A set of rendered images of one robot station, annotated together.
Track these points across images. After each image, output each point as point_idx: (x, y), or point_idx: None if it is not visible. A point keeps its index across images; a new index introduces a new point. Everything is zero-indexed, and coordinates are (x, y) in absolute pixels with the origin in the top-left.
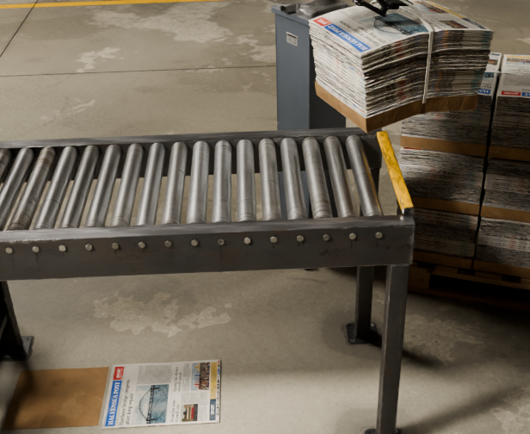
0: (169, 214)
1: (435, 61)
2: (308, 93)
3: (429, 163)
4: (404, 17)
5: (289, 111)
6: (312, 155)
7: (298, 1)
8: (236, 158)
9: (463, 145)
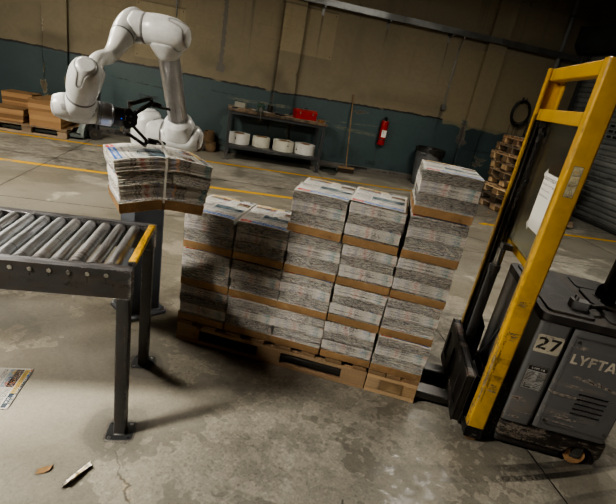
0: None
1: (171, 177)
2: None
3: (199, 258)
4: (160, 151)
5: (126, 219)
6: (98, 230)
7: (76, 120)
8: None
9: (218, 248)
